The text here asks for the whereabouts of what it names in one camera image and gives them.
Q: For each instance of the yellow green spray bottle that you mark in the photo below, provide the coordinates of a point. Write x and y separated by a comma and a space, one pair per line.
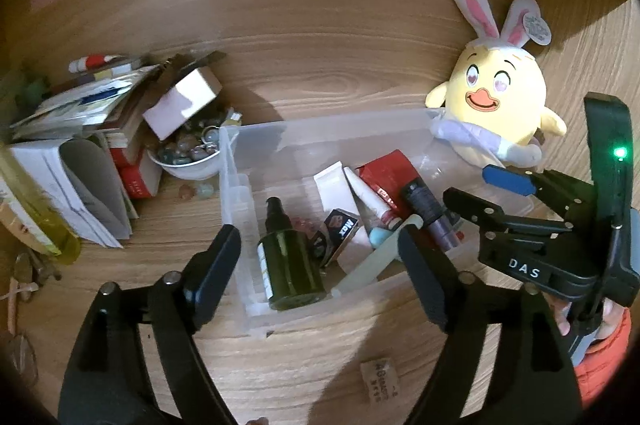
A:
35, 215

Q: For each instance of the small black box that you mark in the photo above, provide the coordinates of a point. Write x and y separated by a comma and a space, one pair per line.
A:
337, 230

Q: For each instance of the purple cosmetic tube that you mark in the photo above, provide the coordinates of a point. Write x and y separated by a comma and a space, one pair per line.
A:
432, 215

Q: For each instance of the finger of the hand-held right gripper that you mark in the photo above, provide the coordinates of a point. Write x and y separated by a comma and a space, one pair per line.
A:
505, 180
472, 207

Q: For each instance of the long pale yellow stick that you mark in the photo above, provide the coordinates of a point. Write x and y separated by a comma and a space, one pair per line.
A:
380, 255

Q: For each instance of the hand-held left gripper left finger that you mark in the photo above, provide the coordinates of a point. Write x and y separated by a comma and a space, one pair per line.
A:
220, 265

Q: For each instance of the stack of booklets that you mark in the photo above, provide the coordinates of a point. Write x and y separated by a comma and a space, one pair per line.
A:
85, 105

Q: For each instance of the white bowl of stones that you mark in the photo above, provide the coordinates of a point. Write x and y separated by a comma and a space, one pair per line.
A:
190, 165

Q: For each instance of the clear plastic bin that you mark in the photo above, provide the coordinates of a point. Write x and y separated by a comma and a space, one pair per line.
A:
280, 140

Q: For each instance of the white tube with red band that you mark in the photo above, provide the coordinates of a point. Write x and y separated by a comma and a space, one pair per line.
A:
370, 200

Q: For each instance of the white folded papers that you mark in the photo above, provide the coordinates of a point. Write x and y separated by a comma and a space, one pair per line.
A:
75, 190

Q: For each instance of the person's right hand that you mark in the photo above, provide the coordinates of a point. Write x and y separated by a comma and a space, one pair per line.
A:
562, 317

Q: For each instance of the beige paper packet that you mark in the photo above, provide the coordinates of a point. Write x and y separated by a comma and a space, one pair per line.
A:
380, 380

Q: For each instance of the red packet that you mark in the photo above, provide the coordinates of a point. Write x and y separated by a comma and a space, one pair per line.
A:
387, 170

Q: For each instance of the white pink cardboard box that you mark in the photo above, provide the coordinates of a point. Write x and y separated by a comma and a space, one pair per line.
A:
185, 102

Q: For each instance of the wooden stick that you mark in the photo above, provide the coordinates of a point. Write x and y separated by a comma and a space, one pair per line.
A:
12, 305

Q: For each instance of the red boxes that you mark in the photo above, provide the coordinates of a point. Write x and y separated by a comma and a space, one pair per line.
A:
137, 175

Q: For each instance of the metal eyeglasses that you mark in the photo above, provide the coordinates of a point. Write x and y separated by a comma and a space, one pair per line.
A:
35, 272

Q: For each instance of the yellow chick plush toy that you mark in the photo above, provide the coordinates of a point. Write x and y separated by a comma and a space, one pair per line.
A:
495, 100

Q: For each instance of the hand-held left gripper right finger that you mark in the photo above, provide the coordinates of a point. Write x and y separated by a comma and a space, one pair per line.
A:
422, 275

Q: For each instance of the mint green tube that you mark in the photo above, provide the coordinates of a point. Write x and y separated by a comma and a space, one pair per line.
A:
382, 237

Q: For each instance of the person's right forearm orange sleeve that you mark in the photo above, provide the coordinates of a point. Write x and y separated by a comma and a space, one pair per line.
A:
605, 370

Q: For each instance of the white red marker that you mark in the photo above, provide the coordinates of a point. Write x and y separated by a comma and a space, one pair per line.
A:
100, 62

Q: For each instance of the dark green pump bottle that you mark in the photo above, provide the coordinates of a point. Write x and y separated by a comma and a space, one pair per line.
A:
290, 260

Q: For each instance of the white squeeze tube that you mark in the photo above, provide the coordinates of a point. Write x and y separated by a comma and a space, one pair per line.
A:
332, 182

